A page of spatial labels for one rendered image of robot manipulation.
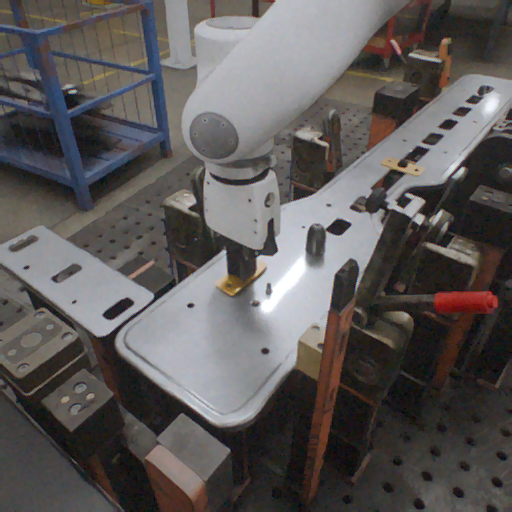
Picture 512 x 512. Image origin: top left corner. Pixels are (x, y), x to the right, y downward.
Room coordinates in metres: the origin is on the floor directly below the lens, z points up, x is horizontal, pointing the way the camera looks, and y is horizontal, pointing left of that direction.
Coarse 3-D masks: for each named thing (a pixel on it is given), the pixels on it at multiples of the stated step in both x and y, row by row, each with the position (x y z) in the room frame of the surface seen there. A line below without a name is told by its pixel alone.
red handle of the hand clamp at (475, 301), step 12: (384, 300) 0.36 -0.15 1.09; (396, 300) 0.36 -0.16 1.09; (408, 300) 0.35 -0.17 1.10; (420, 300) 0.34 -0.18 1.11; (432, 300) 0.33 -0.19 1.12; (444, 300) 0.32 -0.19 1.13; (456, 300) 0.32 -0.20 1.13; (468, 300) 0.31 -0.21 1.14; (480, 300) 0.31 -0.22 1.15; (492, 300) 0.30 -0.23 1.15; (444, 312) 0.32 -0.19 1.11; (456, 312) 0.31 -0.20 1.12; (468, 312) 0.31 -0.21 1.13; (480, 312) 0.30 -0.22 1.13; (492, 312) 0.30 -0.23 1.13
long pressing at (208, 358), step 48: (480, 96) 1.24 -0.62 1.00; (384, 144) 0.94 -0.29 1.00; (336, 192) 0.74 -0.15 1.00; (288, 240) 0.59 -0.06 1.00; (336, 240) 0.59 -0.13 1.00; (192, 288) 0.47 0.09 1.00; (288, 288) 0.47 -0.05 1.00; (144, 336) 0.38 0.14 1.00; (192, 336) 0.38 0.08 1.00; (240, 336) 0.38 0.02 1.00; (288, 336) 0.38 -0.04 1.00; (192, 384) 0.31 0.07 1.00; (240, 384) 0.31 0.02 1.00
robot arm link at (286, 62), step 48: (288, 0) 0.42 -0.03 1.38; (336, 0) 0.43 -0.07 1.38; (384, 0) 0.44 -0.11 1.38; (240, 48) 0.40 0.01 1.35; (288, 48) 0.39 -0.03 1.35; (336, 48) 0.41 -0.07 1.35; (192, 96) 0.41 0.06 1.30; (240, 96) 0.38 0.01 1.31; (288, 96) 0.38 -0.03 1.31; (192, 144) 0.39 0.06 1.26; (240, 144) 0.38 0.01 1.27
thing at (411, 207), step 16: (384, 192) 0.39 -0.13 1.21; (368, 208) 0.38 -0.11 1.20; (384, 208) 0.38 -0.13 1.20; (400, 208) 0.36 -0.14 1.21; (416, 208) 0.36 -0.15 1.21; (384, 224) 0.36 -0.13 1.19; (400, 224) 0.35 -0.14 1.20; (416, 224) 0.35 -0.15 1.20; (432, 224) 0.35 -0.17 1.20; (384, 240) 0.36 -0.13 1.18; (400, 240) 0.35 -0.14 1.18; (384, 256) 0.36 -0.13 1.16; (368, 272) 0.36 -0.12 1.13; (384, 272) 0.35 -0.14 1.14; (368, 288) 0.36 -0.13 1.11; (368, 304) 0.36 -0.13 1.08
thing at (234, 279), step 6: (258, 264) 0.52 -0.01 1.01; (264, 264) 0.52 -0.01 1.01; (234, 270) 0.50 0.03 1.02; (258, 270) 0.51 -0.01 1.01; (222, 276) 0.49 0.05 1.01; (228, 276) 0.49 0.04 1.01; (234, 276) 0.49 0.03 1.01; (252, 276) 0.49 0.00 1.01; (216, 282) 0.48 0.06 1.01; (222, 282) 0.48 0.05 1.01; (228, 282) 0.48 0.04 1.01; (234, 282) 0.48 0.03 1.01; (240, 282) 0.48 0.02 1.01; (246, 282) 0.48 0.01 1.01; (222, 288) 0.47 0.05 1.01; (228, 288) 0.47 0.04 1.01; (234, 288) 0.47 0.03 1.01; (240, 288) 0.47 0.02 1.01; (234, 294) 0.46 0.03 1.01
